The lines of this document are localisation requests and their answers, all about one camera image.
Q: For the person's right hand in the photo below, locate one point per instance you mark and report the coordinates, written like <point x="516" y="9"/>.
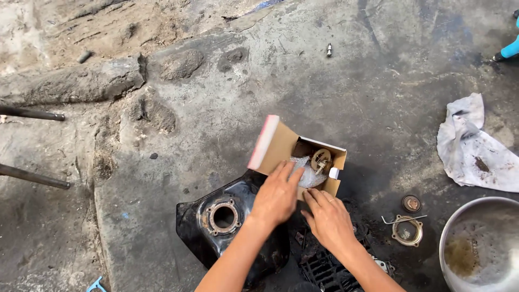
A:
<point x="332" y="225"/>

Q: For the person's left hand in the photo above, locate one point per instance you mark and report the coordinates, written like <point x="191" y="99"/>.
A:
<point x="275" y="200"/>

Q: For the person's left fingers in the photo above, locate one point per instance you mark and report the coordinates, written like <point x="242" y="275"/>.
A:
<point x="290" y="173"/>

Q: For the cardboard box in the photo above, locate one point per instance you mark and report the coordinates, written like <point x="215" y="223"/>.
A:
<point x="275" y="146"/>

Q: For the clear bubble wrap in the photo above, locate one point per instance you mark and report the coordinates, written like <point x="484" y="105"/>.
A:
<point x="310" y="178"/>

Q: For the brass fuel pump part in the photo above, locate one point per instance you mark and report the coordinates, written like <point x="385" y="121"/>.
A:
<point x="321" y="161"/>

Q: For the black plastic grate part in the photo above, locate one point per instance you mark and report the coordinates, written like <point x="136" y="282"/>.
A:
<point x="324" y="269"/>

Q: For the black motorcycle fuel tank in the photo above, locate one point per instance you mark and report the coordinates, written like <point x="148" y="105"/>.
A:
<point x="202" y="231"/>

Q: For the bent metal hex key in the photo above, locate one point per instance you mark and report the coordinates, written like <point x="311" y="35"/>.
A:
<point x="405" y="219"/>

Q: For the small round rusty cap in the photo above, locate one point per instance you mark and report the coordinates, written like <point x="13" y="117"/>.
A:
<point x="411" y="203"/>

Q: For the small metal bolt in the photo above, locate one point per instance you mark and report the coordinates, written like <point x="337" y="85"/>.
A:
<point x="329" y="50"/>

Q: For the small dark stone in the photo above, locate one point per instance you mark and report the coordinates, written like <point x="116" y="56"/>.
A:
<point x="153" y="155"/>

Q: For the dirty white cloth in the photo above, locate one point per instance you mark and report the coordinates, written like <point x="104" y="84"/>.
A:
<point x="472" y="152"/>

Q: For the large metal bowl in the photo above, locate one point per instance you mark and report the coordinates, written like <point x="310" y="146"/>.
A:
<point x="482" y="247"/>

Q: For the light blue plastic piece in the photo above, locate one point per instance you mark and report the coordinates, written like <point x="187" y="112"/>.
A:
<point x="96" y="286"/>

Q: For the small grey cylinder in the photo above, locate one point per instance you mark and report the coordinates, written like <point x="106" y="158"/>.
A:
<point x="84" y="56"/>

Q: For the dark metal rod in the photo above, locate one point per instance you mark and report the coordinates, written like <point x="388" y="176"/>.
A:
<point x="32" y="114"/>
<point x="34" y="177"/>

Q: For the small metal bracket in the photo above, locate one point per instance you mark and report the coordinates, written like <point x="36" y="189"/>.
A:
<point x="381" y="265"/>

